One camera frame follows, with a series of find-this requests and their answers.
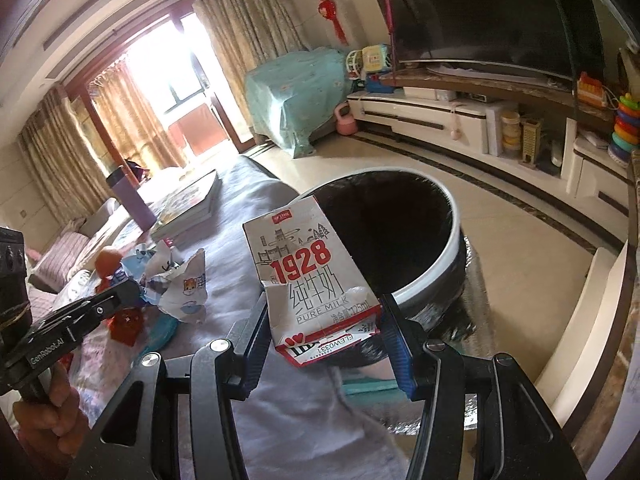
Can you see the light blue plate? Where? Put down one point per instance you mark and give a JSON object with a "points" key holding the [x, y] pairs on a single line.
{"points": [[160, 332]]}

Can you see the brown sheer curtain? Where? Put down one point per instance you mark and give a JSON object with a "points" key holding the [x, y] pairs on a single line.
{"points": [[130, 115]]}

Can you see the white television cabinet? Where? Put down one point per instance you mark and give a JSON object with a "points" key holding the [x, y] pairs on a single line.
{"points": [[425, 115]]}

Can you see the white and red milk carton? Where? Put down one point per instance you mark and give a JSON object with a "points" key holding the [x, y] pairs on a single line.
{"points": [[300, 270]]}

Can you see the white set-top box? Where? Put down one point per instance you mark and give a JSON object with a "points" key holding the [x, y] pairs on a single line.
{"points": [[478, 97]]}

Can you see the grey table cloth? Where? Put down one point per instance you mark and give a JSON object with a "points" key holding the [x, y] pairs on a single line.
{"points": [[235, 285]]}

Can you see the white basket toy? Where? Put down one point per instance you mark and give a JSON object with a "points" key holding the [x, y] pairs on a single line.
{"points": [[354, 62]]}

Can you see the yellow and green toy box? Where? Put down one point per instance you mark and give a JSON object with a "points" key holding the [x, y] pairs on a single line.
{"points": [[376, 57]]}

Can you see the blue toy truck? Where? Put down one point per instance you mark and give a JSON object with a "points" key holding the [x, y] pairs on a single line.
{"points": [[380, 85]]}

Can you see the black flat television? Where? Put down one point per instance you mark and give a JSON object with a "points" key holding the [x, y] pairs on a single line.
{"points": [[480, 10]]}

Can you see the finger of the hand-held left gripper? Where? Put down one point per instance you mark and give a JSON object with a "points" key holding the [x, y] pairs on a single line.
{"points": [[107, 302]]}

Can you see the purple cup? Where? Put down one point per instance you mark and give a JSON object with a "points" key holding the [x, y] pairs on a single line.
{"points": [[132, 200]]}

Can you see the pink striped cushion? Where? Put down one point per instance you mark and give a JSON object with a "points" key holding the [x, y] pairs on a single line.
{"points": [[60, 262]]}

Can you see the white cartoon wrapper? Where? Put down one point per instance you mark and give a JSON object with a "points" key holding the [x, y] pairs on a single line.
{"points": [[185, 290]]}

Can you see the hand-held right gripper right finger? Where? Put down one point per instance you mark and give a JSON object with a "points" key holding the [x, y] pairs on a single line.
{"points": [[402, 360]]}

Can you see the yellow and red block toy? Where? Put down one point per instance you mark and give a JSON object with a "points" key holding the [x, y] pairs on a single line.
{"points": [[591, 91]]}

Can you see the white flat box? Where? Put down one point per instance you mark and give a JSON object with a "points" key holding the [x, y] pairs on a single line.
{"points": [[420, 92]]}

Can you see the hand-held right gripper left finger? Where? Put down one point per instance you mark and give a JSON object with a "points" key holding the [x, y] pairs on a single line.
{"points": [[252, 360]]}

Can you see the tan perforated box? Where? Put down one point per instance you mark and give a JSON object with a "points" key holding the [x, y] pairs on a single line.
{"points": [[531, 140]]}

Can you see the yellow stacked containers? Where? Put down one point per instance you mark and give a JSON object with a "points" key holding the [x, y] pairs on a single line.
{"points": [[510, 132]]}

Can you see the pink hanging massage stick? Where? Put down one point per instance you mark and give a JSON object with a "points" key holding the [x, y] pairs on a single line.
{"points": [[455, 125]]}

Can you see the black bin with white rim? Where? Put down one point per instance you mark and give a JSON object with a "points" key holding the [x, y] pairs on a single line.
{"points": [[390, 225]]}

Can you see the balcony glass door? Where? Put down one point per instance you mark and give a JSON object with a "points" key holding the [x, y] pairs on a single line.
{"points": [[200, 110]]}

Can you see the stack of picture books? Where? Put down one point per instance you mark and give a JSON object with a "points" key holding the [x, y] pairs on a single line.
{"points": [[187, 205]]}

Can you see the pink kettlebell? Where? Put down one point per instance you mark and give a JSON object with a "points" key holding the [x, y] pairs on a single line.
{"points": [[346, 122]]}

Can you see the person's left hand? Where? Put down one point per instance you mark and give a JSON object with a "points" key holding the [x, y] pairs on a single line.
{"points": [[50, 430]]}

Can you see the white and blue wrapper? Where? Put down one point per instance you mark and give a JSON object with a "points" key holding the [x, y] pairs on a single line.
{"points": [[160, 265]]}

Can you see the teal covered furniture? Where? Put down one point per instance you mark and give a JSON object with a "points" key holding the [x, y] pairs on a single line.
{"points": [[295, 95]]}

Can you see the beige patterned curtain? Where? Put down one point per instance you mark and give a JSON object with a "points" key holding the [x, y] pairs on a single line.
{"points": [[60, 155], [245, 45]]}

